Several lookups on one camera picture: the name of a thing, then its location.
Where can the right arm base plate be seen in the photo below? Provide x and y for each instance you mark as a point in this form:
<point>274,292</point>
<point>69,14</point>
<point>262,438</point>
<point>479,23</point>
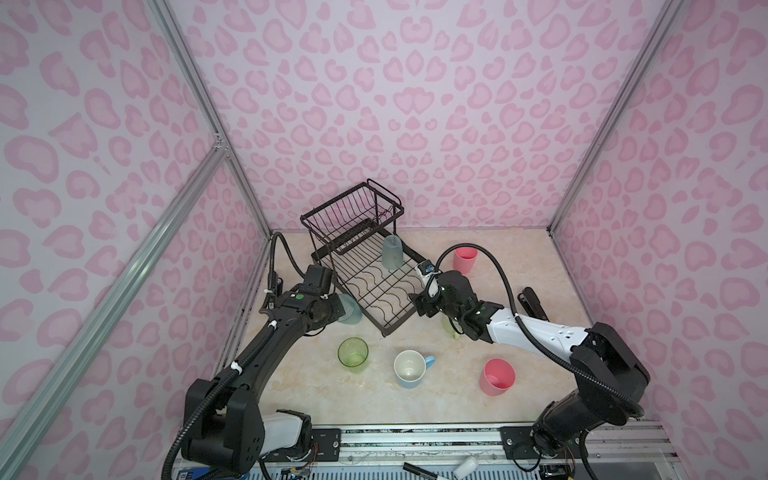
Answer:
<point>519,444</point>

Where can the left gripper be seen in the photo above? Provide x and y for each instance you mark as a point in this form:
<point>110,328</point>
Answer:
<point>338,308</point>

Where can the pink cup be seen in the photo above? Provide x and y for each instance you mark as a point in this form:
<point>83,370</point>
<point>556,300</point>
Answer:
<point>464,259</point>
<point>497,377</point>

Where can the teal frosted tumbler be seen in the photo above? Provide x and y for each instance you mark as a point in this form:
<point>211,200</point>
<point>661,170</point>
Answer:
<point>392,255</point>
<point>352,312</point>

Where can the pink cup at back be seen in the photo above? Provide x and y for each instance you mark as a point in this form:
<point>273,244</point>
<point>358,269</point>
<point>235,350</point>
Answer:
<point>464,259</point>

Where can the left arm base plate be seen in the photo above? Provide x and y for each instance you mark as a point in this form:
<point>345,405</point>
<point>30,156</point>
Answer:
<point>324,446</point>

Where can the black stapler right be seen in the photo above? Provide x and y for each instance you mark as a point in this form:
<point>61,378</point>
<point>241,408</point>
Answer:
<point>531,304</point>

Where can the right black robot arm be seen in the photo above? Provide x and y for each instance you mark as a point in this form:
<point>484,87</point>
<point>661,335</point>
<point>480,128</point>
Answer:
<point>610,378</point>

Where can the black wire dish rack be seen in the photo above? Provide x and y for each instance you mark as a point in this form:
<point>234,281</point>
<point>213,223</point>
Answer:
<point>348,233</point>

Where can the black marker pen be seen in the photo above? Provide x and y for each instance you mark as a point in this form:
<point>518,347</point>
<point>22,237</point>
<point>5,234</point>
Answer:
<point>420,472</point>

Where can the pink cup near front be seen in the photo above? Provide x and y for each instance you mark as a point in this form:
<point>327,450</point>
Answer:
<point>497,377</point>

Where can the black stapler left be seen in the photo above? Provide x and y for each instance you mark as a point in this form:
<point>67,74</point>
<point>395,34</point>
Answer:
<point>275,285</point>

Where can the white small bottle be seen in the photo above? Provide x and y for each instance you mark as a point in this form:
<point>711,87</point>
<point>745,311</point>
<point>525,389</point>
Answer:
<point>468,466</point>

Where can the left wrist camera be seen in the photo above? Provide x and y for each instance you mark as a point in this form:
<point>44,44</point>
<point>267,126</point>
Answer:
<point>318,279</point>

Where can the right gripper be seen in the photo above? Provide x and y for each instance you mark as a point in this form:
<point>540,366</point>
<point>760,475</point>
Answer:
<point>421,301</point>

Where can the light green mug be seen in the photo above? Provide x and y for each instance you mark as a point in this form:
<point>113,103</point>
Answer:
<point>451,328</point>

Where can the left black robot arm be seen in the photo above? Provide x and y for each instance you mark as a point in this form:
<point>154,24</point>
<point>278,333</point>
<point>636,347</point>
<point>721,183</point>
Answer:
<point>223,427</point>

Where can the black stapler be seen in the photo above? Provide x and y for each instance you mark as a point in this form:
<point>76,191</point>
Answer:
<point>275,285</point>
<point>531,304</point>

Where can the blue mug white inside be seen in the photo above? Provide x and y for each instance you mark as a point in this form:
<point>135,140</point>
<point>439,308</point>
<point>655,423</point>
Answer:
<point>410,367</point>

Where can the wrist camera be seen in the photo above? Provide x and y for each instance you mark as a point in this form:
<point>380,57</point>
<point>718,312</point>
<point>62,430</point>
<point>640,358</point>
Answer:
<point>318,279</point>
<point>426,270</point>

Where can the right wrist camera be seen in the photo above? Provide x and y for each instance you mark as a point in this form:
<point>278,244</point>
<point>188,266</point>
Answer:
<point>426,270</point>

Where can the green transparent cup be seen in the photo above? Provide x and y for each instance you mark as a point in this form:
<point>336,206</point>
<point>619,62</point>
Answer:
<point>353,354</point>

